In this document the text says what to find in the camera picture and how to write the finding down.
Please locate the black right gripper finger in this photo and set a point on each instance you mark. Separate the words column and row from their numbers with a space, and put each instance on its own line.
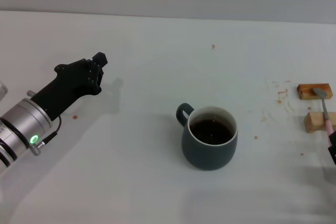
column 333, row 154
column 333, row 138

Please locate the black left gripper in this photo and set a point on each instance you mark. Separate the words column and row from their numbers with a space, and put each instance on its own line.
column 65, row 87

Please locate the dark grey ceramic cup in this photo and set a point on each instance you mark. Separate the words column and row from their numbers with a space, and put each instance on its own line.
column 210, row 155

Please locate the light wooden block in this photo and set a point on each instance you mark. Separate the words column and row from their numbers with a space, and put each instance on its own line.
column 315, row 123

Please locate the dark stained wooden block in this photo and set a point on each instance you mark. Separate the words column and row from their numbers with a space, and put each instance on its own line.
column 305, row 91

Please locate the dark coffee liquid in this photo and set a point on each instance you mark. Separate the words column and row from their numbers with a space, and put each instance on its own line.
column 211, row 132

